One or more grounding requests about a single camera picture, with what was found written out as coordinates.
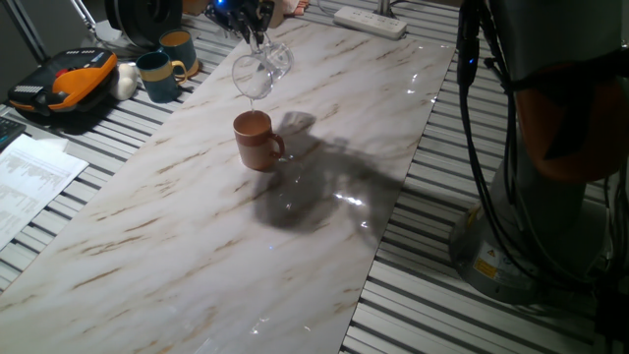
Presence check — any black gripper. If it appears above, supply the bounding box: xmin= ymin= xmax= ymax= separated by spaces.
xmin=205 ymin=0 xmax=276 ymax=46

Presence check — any clear glass mug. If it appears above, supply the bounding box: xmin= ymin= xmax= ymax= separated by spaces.
xmin=230 ymin=31 xmax=296 ymax=101

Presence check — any pink cloth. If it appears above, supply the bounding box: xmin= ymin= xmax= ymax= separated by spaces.
xmin=283 ymin=0 xmax=311 ymax=16

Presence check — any brown box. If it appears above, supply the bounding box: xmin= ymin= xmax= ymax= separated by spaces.
xmin=182 ymin=0 xmax=216 ymax=16

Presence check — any dark teal mug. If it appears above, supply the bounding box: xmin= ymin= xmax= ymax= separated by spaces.
xmin=157 ymin=29 xmax=200 ymax=78

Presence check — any black round device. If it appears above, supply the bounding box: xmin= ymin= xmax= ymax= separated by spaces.
xmin=104 ymin=0 xmax=184 ymax=49

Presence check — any teal mug yellow band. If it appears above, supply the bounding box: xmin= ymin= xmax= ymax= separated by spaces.
xmin=135 ymin=50 xmax=189 ymax=104

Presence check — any white power strip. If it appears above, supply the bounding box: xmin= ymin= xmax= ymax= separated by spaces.
xmin=332 ymin=4 xmax=409 ymax=41

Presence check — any small white rounded object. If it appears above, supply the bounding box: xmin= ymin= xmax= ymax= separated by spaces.
xmin=110 ymin=62 xmax=140 ymax=102

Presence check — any thin chrome stand rod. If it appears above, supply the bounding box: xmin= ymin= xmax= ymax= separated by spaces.
xmin=68 ymin=0 xmax=102 ymax=43

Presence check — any orange black teach pendant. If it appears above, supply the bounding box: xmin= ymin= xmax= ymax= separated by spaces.
xmin=7 ymin=47 xmax=120 ymax=117

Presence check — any grey metal bar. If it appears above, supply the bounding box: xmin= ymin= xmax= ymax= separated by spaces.
xmin=2 ymin=0 xmax=50 ymax=64

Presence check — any white marble pattern board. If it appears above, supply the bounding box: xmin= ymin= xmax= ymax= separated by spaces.
xmin=0 ymin=18 xmax=456 ymax=354

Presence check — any black keyboard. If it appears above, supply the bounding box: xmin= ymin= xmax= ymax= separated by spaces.
xmin=0 ymin=116 xmax=28 ymax=153

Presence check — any white printed paper sheet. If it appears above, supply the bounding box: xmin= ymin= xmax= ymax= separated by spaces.
xmin=0 ymin=133 xmax=90 ymax=252

